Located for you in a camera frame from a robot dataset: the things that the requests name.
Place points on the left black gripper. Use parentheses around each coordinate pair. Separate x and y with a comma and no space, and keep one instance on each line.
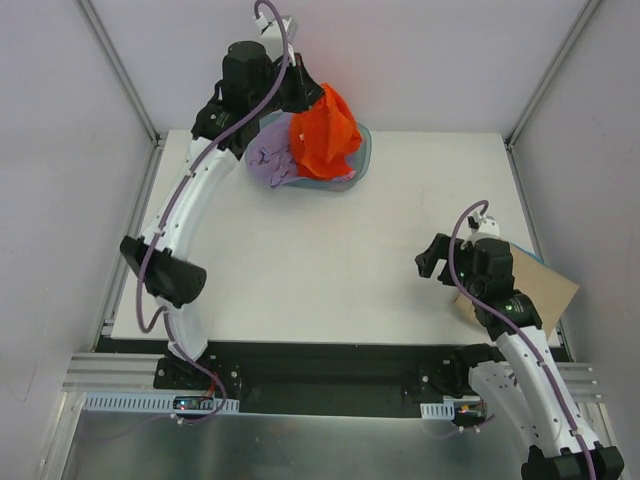
(303,91)

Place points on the left slotted cable duct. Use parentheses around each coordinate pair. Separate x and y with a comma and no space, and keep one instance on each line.
(158,404)

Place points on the right slotted cable duct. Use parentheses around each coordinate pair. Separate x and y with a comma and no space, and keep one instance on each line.
(438,411)

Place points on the aluminium frame post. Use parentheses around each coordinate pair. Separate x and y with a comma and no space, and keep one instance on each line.
(565,48)
(92,18)

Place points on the teal plastic basket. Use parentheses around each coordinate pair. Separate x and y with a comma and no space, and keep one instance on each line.
(362,155)

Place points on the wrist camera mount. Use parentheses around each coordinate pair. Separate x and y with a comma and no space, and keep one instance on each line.
(482,226)
(270,33)

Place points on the right aluminium frame post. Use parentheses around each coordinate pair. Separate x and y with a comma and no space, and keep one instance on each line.
(565,48)

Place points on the orange t shirt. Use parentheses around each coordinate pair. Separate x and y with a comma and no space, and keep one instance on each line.
(323,138)

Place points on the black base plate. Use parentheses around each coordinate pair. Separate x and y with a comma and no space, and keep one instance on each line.
(345,380)

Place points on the brown cardboard sheet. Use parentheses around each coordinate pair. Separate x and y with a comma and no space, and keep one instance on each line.
(540,298)

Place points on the teal cloth under cardboard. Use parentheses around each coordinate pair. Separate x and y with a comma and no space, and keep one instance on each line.
(530,254)

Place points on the left aluminium frame post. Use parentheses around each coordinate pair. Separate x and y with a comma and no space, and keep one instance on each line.
(92,18)

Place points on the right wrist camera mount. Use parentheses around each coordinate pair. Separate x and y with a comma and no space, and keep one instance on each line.
(482,226)

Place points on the slotted cable duct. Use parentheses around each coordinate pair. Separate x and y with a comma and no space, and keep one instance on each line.
(438,411)
(158,404)

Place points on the lilac t shirt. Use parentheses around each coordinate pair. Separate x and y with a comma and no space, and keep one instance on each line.
(270,155)

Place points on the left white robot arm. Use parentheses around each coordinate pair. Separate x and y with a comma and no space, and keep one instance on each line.
(253,85)

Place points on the front aluminium rail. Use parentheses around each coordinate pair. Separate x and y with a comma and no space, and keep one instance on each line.
(140,373)

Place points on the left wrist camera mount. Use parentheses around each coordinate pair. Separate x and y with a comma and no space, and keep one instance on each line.
(270,33)

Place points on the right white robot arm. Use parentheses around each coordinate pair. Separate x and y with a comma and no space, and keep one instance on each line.
(516,375)

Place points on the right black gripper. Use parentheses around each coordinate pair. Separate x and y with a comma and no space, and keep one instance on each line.
(447,262)

